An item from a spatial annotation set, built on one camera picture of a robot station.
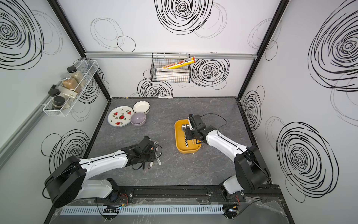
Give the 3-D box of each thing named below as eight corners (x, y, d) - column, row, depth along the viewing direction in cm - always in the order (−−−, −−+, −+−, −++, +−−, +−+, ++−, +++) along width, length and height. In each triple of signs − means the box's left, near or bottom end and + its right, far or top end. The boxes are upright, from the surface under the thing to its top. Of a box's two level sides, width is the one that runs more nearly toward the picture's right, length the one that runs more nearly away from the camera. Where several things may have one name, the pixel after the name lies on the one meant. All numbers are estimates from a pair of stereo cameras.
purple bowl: (130, 127, 103) (128, 123, 99) (134, 115, 110) (132, 111, 106) (146, 127, 103) (144, 123, 99) (148, 115, 110) (147, 111, 106)
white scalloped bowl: (132, 115, 111) (130, 112, 107) (135, 103, 119) (134, 100, 116) (149, 115, 111) (148, 112, 107) (151, 103, 119) (150, 100, 116)
